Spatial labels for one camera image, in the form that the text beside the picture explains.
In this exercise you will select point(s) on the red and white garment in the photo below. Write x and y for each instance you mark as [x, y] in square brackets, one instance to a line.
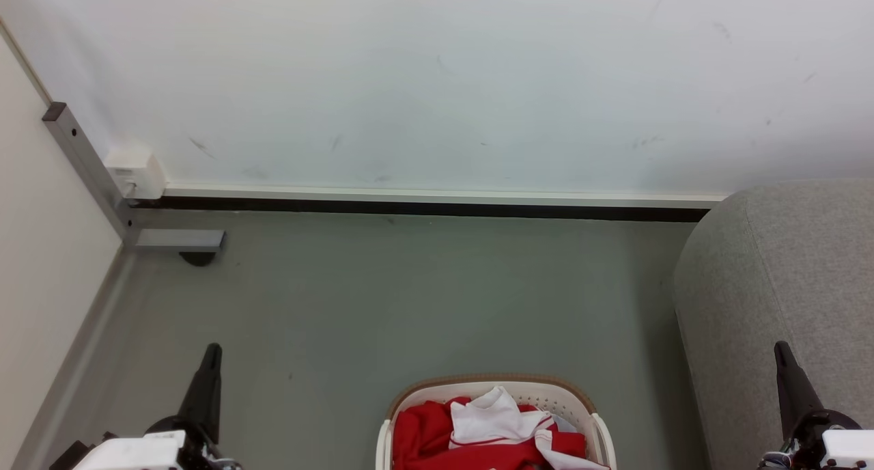
[427, 436]

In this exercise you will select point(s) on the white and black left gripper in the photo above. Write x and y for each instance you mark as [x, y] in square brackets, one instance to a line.
[147, 451]

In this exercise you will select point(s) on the grey metal partition foot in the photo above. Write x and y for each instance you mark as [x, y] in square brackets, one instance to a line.
[85, 162]

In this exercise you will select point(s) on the grey fabric sofa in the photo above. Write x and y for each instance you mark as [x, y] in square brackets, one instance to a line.
[778, 279]

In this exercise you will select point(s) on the pale grey garment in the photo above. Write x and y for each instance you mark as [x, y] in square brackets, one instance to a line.
[565, 425]

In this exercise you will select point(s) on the black round foot pad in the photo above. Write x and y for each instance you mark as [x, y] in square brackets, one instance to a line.
[198, 258]

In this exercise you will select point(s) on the white plastic wall box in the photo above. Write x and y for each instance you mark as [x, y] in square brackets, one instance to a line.
[136, 169]

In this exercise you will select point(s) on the white laundry basket brown rim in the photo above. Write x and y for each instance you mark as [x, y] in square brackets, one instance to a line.
[590, 415]

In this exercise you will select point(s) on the grey partition base rail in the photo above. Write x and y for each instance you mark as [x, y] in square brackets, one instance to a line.
[75, 361]

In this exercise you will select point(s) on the black and white baseboard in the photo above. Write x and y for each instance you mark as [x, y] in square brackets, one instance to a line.
[437, 203]

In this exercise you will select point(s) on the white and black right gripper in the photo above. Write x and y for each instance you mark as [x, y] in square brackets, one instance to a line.
[829, 443]

